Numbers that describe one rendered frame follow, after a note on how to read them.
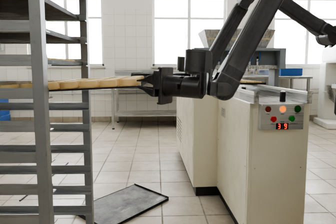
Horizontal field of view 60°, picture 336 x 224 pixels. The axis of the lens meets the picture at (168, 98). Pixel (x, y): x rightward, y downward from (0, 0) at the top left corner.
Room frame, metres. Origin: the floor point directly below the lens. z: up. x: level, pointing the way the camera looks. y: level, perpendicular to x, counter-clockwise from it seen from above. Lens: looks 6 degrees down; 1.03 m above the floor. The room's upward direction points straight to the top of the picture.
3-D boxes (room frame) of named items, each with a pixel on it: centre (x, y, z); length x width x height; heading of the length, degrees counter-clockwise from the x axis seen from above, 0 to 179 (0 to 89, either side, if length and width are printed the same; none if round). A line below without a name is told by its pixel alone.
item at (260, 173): (1.90, -0.58, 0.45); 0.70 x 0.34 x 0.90; 4
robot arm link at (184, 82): (0.77, -0.07, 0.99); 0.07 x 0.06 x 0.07; 61
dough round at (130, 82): (0.85, 0.12, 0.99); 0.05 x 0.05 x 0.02
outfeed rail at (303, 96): (2.53, -0.68, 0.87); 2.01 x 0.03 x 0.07; 4
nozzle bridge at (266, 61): (2.41, -0.54, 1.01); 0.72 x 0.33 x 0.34; 94
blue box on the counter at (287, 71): (5.23, -2.14, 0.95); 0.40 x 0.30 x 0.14; 95
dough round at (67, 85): (0.84, 0.29, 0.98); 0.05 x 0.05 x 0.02
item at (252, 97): (2.51, -0.39, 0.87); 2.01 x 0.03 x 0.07; 4
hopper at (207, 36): (2.41, -0.54, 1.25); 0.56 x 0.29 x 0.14; 94
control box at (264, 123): (1.54, -0.61, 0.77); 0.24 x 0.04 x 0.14; 94
